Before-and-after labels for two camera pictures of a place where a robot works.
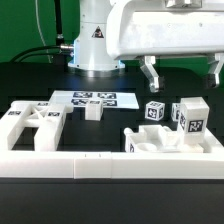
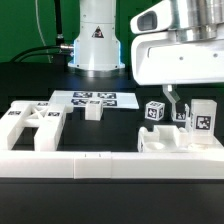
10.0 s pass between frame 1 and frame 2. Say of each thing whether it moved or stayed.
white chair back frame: stayed
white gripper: moved
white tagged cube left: stayed
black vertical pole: stayed
